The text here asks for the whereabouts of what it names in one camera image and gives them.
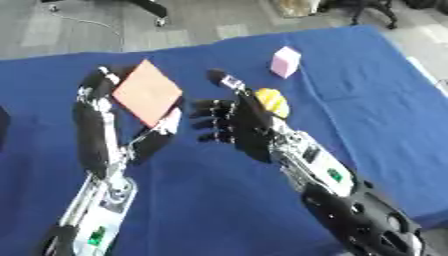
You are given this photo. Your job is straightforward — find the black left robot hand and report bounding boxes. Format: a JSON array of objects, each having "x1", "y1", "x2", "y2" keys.
[{"x1": 71, "y1": 64, "x2": 186, "y2": 180}]

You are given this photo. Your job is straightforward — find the black office chair base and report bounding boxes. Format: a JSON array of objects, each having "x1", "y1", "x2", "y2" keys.
[{"x1": 40, "y1": 0, "x2": 172, "y2": 28}]

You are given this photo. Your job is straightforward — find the yellow toy fruit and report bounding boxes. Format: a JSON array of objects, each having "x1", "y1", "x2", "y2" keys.
[{"x1": 253, "y1": 87, "x2": 293, "y2": 119}]

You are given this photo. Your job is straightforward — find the dark box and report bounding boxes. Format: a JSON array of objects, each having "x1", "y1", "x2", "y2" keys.
[{"x1": 0, "y1": 105, "x2": 13, "y2": 151}]

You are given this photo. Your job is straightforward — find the tan bag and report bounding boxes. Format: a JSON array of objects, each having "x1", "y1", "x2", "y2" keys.
[{"x1": 274, "y1": 0, "x2": 322, "y2": 18}]

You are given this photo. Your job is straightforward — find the orange square block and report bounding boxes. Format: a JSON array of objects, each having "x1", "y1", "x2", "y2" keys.
[{"x1": 110, "y1": 59, "x2": 186, "y2": 128}]

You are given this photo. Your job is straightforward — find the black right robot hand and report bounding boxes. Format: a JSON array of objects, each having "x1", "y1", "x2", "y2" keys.
[{"x1": 187, "y1": 68, "x2": 279, "y2": 164}]

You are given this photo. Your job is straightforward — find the pink cube block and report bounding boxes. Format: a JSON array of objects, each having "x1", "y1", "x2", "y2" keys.
[{"x1": 269, "y1": 46, "x2": 303, "y2": 79}]

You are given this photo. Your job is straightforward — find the black chair legs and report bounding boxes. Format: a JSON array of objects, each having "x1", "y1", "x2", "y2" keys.
[{"x1": 316, "y1": 0, "x2": 401, "y2": 30}]

